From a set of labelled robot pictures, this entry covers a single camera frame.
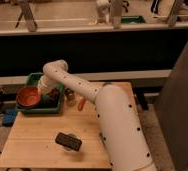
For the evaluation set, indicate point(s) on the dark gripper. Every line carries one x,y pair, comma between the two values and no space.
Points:
51,96

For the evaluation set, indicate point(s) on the red bowl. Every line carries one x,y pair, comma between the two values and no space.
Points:
28,97

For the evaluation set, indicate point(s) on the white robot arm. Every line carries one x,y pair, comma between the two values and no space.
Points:
119,123

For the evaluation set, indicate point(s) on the green plastic tray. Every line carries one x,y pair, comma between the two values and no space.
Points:
42,107

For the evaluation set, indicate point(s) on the small metal cup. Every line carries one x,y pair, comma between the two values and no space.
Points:
69,94

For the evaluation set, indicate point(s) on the orange carrot toy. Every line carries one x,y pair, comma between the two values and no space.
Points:
81,104

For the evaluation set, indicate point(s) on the black rectangular sponge block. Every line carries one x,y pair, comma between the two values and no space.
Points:
68,141

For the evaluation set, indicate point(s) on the blue object beside table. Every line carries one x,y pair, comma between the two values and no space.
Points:
9,117

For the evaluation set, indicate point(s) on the wooden table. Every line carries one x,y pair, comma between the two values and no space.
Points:
31,141

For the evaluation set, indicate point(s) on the grey panel at right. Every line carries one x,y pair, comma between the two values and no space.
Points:
171,108

